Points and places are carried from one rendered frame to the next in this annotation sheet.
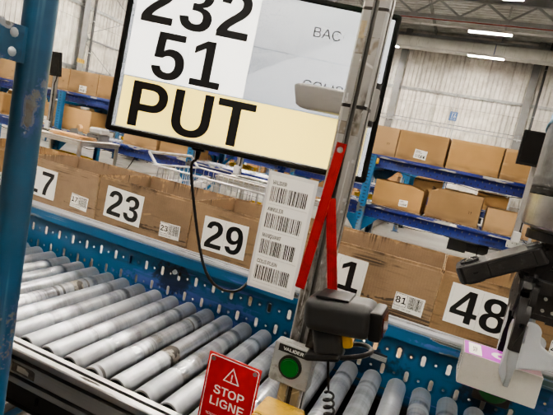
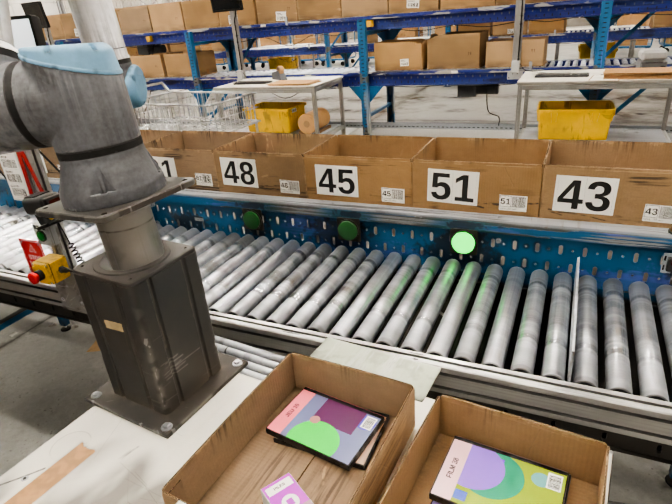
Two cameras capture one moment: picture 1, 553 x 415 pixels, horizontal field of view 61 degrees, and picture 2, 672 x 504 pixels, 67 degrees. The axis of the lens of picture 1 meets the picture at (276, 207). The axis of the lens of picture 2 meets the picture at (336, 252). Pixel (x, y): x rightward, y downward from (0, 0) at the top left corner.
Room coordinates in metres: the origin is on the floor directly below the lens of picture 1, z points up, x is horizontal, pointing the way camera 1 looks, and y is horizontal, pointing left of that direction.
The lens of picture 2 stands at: (-0.64, -1.10, 1.50)
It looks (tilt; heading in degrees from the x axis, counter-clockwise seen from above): 26 degrees down; 6
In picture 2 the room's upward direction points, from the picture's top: 5 degrees counter-clockwise
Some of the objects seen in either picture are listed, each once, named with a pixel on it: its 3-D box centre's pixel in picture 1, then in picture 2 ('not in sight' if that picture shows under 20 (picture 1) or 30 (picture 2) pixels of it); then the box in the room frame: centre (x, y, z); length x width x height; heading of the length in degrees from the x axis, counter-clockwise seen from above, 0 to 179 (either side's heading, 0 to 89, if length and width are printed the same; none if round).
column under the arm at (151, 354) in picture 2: not in sight; (153, 322); (0.26, -0.59, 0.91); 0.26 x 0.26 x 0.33; 64
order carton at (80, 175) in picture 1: (85, 185); not in sight; (1.84, 0.76, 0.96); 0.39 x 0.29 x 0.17; 69
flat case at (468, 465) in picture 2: not in sight; (499, 485); (-0.05, -1.27, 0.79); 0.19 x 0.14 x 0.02; 64
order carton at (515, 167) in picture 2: not in sight; (481, 174); (1.02, -1.43, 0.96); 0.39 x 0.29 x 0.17; 69
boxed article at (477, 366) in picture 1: (497, 372); not in sight; (0.63, -0.35, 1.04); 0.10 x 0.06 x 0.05; 69
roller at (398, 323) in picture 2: not in sight; (411, 300); (0.63, -1.17, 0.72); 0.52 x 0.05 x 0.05; 159
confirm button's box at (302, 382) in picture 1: (292, 364); (45, 234); (0.71, -0.08, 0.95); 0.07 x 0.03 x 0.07; 69
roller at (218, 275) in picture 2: not in sight; (226, 270); (0.86, -0.57, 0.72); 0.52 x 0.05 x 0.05; 159
